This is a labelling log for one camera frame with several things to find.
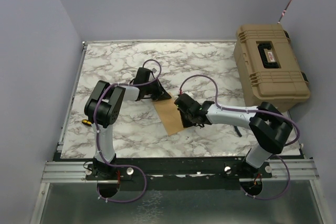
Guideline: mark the brown paper envelope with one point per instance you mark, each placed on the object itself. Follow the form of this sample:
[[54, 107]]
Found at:
[[169, 116]]

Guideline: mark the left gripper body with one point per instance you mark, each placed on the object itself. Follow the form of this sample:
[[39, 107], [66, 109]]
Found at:
[[151, 90]]

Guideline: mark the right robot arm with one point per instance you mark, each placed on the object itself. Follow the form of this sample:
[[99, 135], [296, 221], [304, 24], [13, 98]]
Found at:
[[270, 128]]

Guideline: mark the yellow black screwdriver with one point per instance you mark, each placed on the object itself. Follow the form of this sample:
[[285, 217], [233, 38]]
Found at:
[[86, 122]]

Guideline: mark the tan plastic tool case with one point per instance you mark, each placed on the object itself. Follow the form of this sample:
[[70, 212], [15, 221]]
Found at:
[[268, 68]]

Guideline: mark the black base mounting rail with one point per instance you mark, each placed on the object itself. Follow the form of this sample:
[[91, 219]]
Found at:
[[193, 173]]

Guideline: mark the aluminium frame rail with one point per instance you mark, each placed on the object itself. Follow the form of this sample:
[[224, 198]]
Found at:
[[63, 172]]

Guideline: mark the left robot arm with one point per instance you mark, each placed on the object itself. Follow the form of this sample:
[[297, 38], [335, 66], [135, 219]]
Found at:
[[102, 110]]

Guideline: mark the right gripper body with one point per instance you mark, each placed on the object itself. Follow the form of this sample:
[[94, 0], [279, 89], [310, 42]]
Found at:
[[187, 119]]

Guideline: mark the blue handled pliers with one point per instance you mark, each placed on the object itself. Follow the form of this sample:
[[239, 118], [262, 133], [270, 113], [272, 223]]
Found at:
[[237, 131]]

